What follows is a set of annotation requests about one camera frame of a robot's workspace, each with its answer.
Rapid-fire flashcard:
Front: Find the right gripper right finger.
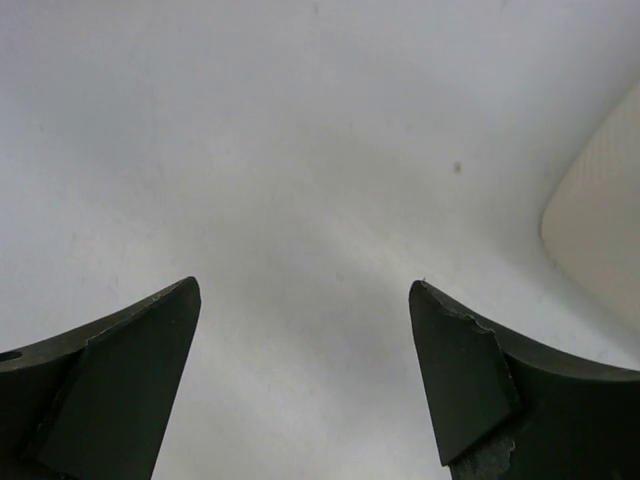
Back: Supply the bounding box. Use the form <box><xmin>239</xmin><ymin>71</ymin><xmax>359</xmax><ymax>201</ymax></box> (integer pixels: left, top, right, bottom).
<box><xmin>409</xmin><ymin>280</ymin><xmax>639</xmax><ymax>479</ymax></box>

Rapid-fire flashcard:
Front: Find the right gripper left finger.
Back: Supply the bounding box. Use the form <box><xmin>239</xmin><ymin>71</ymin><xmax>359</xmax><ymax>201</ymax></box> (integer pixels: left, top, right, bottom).
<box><xmin>1</xmin><ymin>277</ymin><xmax>201</xmax><ymax>479</ymax></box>

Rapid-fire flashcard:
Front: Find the cream perforated plastic basket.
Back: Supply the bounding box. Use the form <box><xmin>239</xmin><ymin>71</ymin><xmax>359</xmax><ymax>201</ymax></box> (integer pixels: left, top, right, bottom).
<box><xmin>541</xmin><ymin>87</ymin><xmax>639</xmax><ymax>325</ymax></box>

